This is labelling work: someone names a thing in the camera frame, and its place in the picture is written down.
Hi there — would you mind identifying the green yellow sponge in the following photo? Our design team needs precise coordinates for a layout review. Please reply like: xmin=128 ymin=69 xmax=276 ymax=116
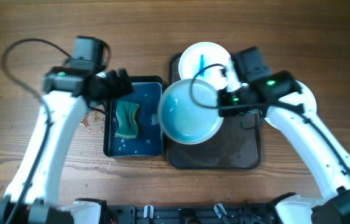
xmin=115 ymin=101 xmax=140 ymax=139

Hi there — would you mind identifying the white plate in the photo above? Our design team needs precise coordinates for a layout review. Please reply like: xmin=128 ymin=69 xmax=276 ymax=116
xmin=157 ymin=79 xmax=224 ymax=145
xmin=265 ymin=80 xmax=317 ymax=130
xmin=178 ymin=42 xmax=236 ymax=90

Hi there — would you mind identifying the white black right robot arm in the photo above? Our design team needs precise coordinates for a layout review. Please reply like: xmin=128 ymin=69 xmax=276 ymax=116
xmin=218 ymin=71 xmax=350 ymax=223

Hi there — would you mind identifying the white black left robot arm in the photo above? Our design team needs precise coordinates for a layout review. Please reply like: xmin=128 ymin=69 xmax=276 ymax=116
xmin=0 ymin=67 xmax=133 ymax=223

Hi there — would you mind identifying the dark brown serving tray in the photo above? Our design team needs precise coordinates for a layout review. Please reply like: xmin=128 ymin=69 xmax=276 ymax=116
xmin=167 ymin=55 xmax=262 ymax=170

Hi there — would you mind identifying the black water-filled tray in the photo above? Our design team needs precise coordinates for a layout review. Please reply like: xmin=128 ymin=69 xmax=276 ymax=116
xmin=103 ymin=76 xmax=164 ymax=157

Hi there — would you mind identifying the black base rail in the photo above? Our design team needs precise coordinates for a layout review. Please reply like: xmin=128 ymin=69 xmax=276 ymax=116
xmin=97 ymin=203 xmax=279 ymax=224

